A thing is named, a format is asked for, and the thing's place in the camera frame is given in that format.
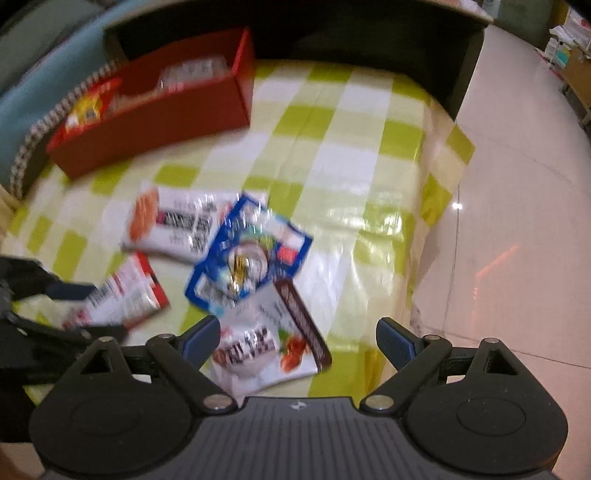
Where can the red white barcode snack packet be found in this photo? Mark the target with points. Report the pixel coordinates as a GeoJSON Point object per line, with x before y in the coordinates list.
{"type": "Point", "coordinates": [127, 293]}

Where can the cluttered storage rack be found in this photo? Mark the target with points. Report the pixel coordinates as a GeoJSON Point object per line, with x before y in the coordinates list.
{"type": "Point", "coordinates": [572, 55]}

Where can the blue snack packet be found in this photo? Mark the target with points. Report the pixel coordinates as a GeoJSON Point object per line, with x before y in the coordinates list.
{"type": "Point", "coordinates": [249, 258]}

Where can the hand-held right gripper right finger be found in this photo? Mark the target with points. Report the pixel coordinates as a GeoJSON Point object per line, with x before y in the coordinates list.
{"type": "Point", "coordinates": [395, 342]}

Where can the green white checked tablecloth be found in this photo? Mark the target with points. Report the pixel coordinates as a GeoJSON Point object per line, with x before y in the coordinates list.
{"type": "Point", "coordinates": [346, 161]}

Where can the white brown-banded snack packet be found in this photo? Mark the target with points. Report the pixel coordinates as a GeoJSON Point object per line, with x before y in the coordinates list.
{"type": "Point", "coordinates": [263, 346]}

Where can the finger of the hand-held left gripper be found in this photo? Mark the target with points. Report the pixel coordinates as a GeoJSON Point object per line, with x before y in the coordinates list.
{"type": "Point", "coordinates": [69, 290]}
{"type": "Point", "coordinates": [55, 339]}

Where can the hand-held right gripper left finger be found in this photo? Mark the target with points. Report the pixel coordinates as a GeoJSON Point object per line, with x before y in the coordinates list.
{"type": "Point", "coordinates": [201, 339]}

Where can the teal houndstooth-trimmed sofa cover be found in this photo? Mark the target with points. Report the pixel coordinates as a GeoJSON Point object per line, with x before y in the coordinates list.
{"type": "Point", "coordinates": [41, 92]}

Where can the red yellow snack bag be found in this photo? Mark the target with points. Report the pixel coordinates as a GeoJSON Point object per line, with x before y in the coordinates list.
{"type": "Point", "coordinates": [90, 108]}

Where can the white orange snack packet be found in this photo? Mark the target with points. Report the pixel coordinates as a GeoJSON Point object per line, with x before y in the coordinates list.
{"type": "Point", "coordinates": [180, 226]}

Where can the red cardboard box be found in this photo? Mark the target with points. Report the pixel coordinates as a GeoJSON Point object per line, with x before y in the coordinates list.
{"type": "Point", "coordinates": [184, 120]}

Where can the dark glass-topped coffee table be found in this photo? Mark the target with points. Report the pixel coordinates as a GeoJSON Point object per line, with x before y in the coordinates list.
{"type": "Point", "coordinates": [346, 37]}

